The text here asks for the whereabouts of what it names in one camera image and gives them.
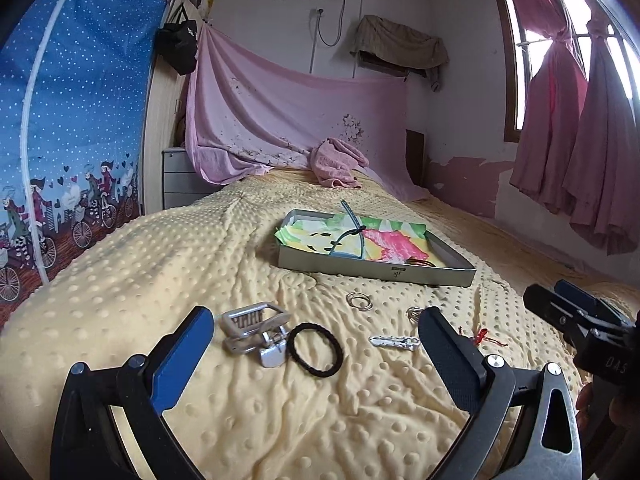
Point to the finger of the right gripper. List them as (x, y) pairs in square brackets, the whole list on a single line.
[(571, 321), (593, 306)]

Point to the pink hanging bedsheet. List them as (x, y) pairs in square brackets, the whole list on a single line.
[(246, 115)]

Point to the blue cartoon fabric wardrobe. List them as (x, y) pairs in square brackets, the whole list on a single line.
[(74, 85)]

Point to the silver hoop earrings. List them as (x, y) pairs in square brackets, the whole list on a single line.
[(413, 315)]

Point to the wooden wardrobe panel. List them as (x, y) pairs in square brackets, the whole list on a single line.
[(161, 116)]

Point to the grey drawer cabinet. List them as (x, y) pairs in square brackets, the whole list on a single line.
[(182, 186)]

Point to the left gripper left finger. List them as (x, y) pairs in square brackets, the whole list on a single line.
[(86, 442)]

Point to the black hanging bag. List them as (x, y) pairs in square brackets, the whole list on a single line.
[(177, 44)]

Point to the colourful floral paper liner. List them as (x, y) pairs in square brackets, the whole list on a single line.
[(366, 238)]

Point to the silver hair barrette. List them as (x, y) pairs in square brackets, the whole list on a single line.
[(408, 343)]

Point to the grey metal tray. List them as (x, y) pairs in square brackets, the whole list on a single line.
[(458, 272)]

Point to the brown cloth on shelf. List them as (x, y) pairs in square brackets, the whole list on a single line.
[(399, 50)]

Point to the pink window curtain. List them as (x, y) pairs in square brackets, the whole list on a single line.
[(579, 149)]

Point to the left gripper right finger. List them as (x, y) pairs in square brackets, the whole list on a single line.
[(544, 443)]

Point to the wooden window frame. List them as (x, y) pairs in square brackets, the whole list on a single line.
[(511, 132)]

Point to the pink crumpled towel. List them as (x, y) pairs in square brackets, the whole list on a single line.
[(334, 162)]

